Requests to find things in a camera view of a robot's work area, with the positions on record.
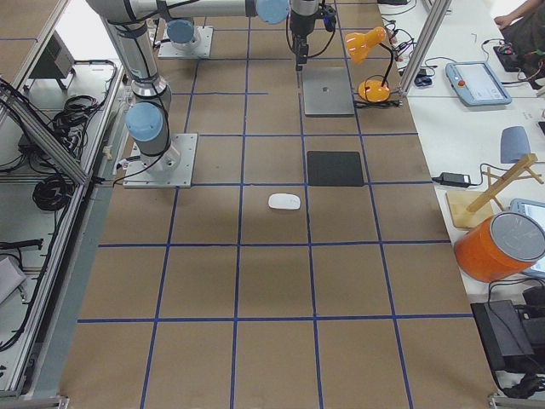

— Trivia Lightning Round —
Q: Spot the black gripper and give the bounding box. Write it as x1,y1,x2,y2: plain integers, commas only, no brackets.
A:
289,0,336,71

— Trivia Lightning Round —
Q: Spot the white computer mouse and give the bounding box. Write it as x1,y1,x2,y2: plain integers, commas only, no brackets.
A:
267,193,301,210

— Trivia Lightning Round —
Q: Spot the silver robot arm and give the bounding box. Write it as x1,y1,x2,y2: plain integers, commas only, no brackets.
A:
166,19,200,49
89,1,336,176

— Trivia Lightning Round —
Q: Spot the silver laptop notebook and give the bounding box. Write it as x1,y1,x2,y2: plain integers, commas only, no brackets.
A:
302,67,354,118

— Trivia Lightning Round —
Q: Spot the black mousepad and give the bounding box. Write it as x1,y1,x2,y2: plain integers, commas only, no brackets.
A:
307,151,364,187

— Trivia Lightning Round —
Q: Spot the orange desk lamp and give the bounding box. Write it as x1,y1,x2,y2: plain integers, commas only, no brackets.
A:
344,26,392,104

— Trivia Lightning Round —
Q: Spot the blue teach pendant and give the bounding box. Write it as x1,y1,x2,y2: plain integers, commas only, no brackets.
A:
445,61,512,107

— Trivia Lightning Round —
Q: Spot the black power adapter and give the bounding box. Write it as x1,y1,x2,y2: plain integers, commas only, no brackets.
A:
440,172,471,187

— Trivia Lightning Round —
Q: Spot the wooden stand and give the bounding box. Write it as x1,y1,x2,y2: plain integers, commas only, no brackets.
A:
446,153,544,229

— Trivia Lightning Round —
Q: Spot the orange cylindrical container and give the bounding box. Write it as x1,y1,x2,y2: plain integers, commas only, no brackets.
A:
454,211,544,283

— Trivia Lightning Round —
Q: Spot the black lamp power cable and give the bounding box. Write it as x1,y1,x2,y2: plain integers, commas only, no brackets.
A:
353,98,404,109

